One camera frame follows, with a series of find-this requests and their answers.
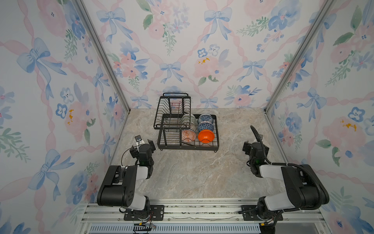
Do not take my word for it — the black wire dish rack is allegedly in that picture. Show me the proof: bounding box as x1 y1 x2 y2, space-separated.
153 92 219 152

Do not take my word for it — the red geometric pattern bowl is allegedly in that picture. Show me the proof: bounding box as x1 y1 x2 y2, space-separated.
181 130 197 143

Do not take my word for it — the orange plastic bowl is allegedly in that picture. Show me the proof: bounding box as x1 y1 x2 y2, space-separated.
198 129 215 143

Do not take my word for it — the green geometric pattern bowl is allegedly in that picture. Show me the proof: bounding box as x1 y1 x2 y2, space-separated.
182 114 197 125

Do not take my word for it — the blue triangle pattern bowl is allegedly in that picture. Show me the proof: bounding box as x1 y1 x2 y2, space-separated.
198 121 214 132

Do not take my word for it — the brown white pattern bowl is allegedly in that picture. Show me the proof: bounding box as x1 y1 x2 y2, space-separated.
190 122 197 132

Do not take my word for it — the blue floral bowl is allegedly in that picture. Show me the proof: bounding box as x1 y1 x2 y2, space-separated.
198 114 213 124

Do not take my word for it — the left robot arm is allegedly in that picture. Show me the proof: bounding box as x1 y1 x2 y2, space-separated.
97 140 156 220

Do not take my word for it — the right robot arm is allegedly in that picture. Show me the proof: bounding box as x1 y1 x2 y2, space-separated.
240 141 330 220

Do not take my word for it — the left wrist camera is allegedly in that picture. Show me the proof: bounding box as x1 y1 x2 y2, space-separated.
134 135 145 146

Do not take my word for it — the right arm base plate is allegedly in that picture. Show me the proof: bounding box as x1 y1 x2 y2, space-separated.
239 205 278 221

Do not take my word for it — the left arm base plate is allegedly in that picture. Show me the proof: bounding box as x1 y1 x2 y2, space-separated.
123 205 165 222

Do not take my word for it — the aluminium mounting rail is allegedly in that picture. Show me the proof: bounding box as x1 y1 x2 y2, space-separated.
78 198 328 234

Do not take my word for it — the left aluminium corner post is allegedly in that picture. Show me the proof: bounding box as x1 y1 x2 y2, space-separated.
72 0 131 114

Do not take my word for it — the aluminium corner post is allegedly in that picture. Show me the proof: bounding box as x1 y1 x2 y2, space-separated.
264 0 335 114
72 0 131 114

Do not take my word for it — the right aluminium corner post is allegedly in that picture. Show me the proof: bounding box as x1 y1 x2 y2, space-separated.
264 0 335 114

